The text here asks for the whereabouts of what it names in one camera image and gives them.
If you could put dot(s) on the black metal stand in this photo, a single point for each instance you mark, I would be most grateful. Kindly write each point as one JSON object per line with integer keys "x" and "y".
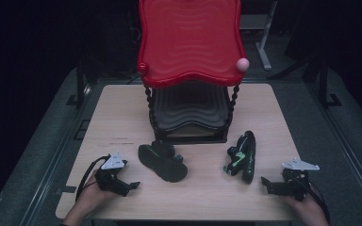
{"x": 80, "y": 84}
{"x": 325, "y": 84}

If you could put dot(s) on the grey metal stand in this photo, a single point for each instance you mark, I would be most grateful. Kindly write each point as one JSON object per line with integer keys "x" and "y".
{"x": 264, "y": 40}

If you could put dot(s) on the person's left hand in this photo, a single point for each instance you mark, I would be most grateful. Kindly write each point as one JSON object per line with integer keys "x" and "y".
{"x": 94, "y": 196}

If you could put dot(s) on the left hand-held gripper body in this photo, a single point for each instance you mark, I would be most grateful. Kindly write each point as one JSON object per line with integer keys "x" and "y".
{"x": 110, "y": 179}

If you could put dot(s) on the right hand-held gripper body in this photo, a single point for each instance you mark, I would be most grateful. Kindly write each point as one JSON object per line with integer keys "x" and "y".
{"x": 295, "y": 185}

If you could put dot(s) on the red plastic shelf top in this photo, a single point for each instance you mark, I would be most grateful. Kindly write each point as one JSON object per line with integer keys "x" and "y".
{"x": 191, "y": 40}

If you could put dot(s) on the person's right hand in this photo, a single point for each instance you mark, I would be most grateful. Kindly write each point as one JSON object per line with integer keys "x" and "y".
{"x": 308, "y": 205}

